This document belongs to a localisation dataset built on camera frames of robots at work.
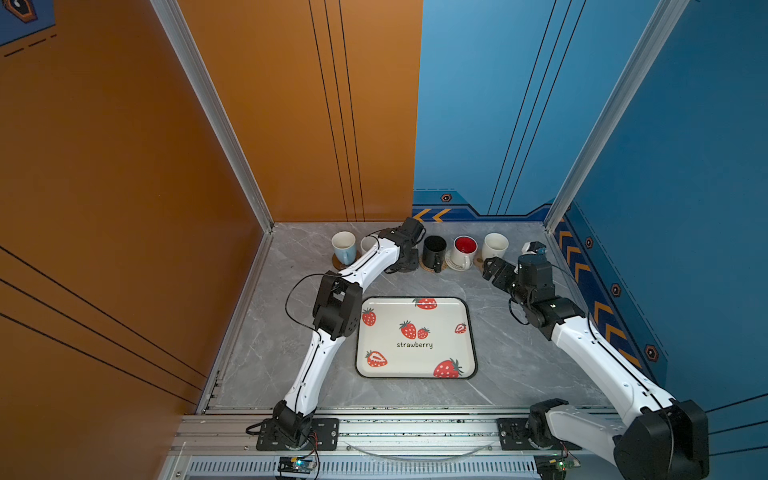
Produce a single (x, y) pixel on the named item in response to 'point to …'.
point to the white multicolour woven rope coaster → (454, 266)
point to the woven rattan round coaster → (444, 264)
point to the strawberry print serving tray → (417, 337)
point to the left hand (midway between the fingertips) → (409, 261)
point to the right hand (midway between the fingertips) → (495, 267)
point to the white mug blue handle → (345, 247)
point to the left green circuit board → (296, 464)
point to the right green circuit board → (553, 466)
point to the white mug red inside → (463, 251)
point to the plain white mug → (495, 245)
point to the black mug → (433, 252)
